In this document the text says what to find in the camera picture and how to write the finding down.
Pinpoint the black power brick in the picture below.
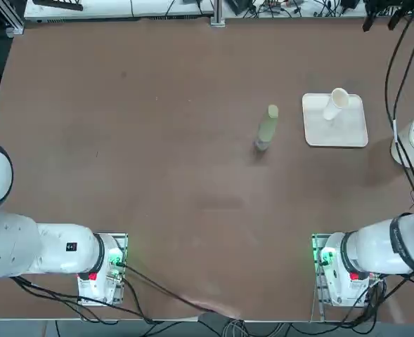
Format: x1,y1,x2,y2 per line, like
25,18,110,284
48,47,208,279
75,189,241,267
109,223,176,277
226,0,257,17

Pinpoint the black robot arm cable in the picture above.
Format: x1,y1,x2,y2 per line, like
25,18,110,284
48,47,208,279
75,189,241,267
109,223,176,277
384,13,414,278

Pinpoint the white side table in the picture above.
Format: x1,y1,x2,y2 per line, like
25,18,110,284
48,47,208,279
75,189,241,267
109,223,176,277
224,0,366,19
23,0,215,20

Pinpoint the aluminium profile rail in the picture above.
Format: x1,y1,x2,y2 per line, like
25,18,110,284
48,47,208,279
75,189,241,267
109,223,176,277
210,0,226,26
6,0,27,36

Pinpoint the black base cable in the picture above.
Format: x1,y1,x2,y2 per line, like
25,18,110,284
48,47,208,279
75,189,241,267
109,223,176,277
120,261,228,317
311,270,414,326
11,275,155,324

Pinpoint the tall green drink bottle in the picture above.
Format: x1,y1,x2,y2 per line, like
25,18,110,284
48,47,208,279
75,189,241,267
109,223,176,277
254,104,280,152

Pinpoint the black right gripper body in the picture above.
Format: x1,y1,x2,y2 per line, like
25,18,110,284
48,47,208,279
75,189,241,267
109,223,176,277
364,0,414,11

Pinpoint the black ridged device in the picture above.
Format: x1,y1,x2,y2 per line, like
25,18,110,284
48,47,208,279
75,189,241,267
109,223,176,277
32,0,84,11

